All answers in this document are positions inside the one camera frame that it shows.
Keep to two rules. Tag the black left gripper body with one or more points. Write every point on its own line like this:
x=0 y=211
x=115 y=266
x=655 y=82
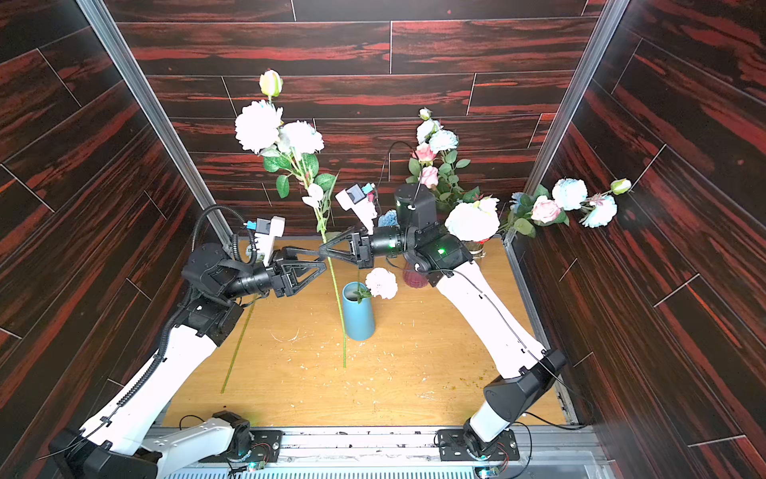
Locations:
x=255 y=284

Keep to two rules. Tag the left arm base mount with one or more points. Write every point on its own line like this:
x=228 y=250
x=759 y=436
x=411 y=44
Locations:
x=248 y=444

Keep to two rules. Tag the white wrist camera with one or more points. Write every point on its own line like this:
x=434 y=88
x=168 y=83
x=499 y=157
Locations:
x=361 y=200
x=265 y=233

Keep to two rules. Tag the blue pink flower spray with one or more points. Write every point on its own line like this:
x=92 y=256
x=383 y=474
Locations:
x=546 y=208

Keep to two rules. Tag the teal ceramic vase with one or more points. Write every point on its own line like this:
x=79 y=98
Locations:
x=358 y=311

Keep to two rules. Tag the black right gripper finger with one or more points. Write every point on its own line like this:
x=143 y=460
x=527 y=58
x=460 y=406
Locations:
x=347 y=256
x=340 y=244

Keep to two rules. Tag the pink carnation flower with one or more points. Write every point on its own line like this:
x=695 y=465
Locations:
x=378 y=283

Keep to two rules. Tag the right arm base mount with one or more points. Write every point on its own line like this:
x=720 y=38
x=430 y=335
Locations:
x=460 y=444

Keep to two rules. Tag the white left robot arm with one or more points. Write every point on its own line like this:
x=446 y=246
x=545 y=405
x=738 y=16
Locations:
x=113 y=443

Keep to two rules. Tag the blue carnation flower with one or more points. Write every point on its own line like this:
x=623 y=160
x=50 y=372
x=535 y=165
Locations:
x=389 y=219

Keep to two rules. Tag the blue pink glass vase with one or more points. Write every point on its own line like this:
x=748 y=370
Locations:
x=413 y=278

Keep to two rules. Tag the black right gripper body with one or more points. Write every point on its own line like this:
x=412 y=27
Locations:
x=362 y=246

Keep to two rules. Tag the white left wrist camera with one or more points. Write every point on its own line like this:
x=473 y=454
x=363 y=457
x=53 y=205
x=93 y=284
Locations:
x=265 y=233

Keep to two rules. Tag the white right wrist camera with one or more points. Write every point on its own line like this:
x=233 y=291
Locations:
x=361 y=200

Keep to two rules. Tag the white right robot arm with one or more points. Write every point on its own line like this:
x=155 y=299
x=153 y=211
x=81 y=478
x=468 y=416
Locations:
x=526 y=369

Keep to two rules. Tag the white peony flower spray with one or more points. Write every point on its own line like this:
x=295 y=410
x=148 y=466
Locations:
x=288 y=149

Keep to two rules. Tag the small blue flower sprig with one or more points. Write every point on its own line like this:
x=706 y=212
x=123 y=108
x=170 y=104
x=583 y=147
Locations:
x=238 y=345

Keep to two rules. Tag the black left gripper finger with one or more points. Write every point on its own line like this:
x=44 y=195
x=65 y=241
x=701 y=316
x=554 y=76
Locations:
x=300 y=275
x=300 y=262

